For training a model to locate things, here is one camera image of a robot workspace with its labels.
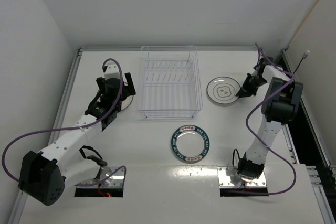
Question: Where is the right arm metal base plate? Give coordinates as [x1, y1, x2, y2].
[217, 166, 267, 189]

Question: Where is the orange sunburst plate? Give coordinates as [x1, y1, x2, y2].
[121, 95, 134, 111]

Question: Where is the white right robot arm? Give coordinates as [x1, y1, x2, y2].
[236, 58, 303, 179]

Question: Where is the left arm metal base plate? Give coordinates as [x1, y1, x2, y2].
[77, 166, 127, 189]

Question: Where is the white wire dish rack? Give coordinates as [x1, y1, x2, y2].
[138, 46, 203, 120]

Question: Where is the black wall cable white plug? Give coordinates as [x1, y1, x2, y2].
[292, 50, 310, 74]

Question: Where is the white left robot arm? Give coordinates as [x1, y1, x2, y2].
[18, 59, 136, 206]

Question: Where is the green ring lettered plate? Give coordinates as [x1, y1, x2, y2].
[170, 124, 210, 164]

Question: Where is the white plate green cloud motif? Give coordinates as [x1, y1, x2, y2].
[206, 77, 241, 106]

